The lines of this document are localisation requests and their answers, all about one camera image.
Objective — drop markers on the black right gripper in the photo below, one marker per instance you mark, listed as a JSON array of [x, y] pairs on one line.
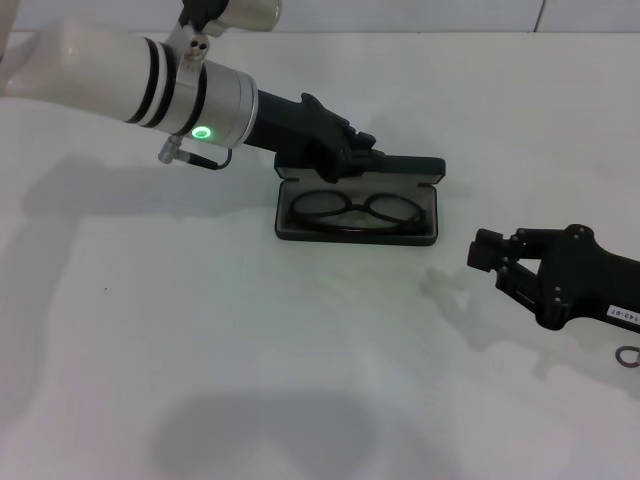
[[585, 280]]

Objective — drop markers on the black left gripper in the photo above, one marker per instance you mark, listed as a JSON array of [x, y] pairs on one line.
[[300, 130]]

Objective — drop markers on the black glasses case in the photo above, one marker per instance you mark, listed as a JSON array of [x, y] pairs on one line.
[[410, 165]]

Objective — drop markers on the black glasses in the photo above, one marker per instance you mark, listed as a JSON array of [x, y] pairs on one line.
[[362, 206]]

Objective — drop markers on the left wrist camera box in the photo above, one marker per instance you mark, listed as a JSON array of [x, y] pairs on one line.
[[250, 15]]

